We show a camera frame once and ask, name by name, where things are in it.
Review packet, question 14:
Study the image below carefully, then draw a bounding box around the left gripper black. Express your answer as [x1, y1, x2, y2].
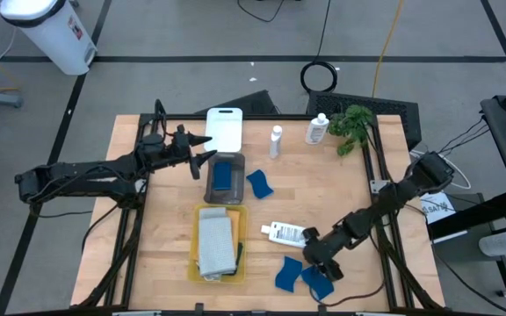
[164, 124, 219, 181]

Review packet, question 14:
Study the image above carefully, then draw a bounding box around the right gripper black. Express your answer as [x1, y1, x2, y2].
[301, 226, 345, 283]

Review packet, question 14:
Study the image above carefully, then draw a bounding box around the blue wavy sponge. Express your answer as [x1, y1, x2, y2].
[212, 161, 233, 192]
[274, 255, 304, 294]
[300, 264, 336, 302]
[245, 169, 275, 200]

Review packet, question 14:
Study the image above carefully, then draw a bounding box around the white cleaner bottle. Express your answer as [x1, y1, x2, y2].
[304, 112, 330, 146]
[269, 125, 284, 160]
[260, 221, 309, 249]

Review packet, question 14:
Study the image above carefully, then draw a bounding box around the grey waffle towel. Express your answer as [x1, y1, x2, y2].
[197, 214, 238, 278]
[198, 206, 229, 220]

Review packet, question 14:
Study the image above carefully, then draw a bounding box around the orange towel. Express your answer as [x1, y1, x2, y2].
[190, 209, 242, 264]

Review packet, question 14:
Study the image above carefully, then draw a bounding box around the dark green towel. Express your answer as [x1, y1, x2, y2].
[234, 241, 245, 277]

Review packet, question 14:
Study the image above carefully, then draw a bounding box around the grey translucent plastic bin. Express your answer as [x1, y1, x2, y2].
[203, 151, 246, 205]

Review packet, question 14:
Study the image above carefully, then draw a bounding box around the black flat panel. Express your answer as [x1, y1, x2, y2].
[194, 90, 280, 117]

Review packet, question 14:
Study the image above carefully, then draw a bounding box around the yellow translucent plastic bin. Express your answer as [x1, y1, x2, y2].
[186, 204, 249, 285]

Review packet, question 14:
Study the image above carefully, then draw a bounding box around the white paper sign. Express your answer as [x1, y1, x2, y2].
[419, 191, 457, 226]

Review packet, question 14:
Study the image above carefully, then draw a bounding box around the green leafy plant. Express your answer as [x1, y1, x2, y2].
[327, 104, 375, 158]

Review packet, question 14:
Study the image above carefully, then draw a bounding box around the black side cart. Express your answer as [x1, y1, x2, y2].
[427, 189, 506, 302]

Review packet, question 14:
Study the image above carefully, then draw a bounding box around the white paper roll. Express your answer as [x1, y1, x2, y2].
[478, 231, 506, 258]

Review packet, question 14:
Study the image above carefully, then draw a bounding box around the black perforated computer case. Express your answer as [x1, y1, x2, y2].
[306, 90, 423, 149]

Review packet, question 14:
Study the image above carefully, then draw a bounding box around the white trash can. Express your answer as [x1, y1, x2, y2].
[0, 0, 98, 76]

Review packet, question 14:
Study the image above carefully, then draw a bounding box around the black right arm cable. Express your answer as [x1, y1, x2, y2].
[307, 280, 387, 308]

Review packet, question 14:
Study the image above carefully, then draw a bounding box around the black aluminium table frame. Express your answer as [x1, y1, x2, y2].
[72, 98, 445, 316]

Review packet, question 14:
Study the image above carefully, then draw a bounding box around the black coiled cable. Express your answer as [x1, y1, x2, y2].
[300, 0, 338, 94]

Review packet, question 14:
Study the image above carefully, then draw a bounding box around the yellow cable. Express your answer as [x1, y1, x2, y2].
[371, 0, 406, 98]

